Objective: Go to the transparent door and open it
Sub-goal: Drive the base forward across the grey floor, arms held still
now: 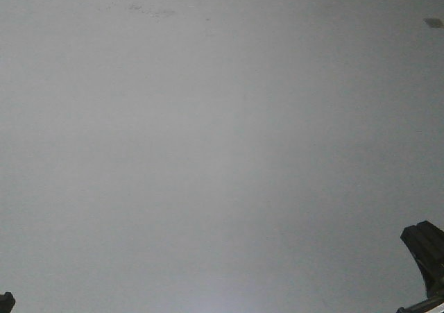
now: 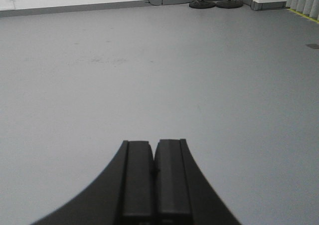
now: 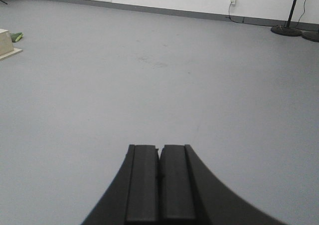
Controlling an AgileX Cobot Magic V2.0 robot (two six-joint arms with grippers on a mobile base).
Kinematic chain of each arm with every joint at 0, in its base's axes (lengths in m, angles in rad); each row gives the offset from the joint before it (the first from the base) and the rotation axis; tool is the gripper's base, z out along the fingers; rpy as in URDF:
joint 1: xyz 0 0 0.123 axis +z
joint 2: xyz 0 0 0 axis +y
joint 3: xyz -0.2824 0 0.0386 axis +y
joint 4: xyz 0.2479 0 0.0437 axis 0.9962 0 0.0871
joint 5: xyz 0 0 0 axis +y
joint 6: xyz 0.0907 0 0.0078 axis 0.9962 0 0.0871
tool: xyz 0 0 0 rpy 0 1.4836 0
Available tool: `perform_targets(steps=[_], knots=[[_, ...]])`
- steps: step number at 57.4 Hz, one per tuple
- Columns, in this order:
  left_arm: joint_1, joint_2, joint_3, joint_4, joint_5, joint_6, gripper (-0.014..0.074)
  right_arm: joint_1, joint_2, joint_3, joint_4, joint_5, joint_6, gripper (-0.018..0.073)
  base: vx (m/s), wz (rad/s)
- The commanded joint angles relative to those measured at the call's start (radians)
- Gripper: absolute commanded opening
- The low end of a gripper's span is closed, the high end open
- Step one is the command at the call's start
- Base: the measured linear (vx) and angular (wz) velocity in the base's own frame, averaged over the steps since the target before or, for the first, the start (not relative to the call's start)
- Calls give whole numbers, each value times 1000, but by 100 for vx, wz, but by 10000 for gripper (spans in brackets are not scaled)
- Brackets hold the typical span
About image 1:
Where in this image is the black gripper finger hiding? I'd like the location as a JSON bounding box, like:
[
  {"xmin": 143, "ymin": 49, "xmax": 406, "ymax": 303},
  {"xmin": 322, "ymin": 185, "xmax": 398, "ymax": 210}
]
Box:
[
  {"xmin": 0, "ymin": 291, "xmax": 16, "ymax": 313},
  {"xmin": 397, "ymin": 221, "xmax": 443, "ymax": 312}
]

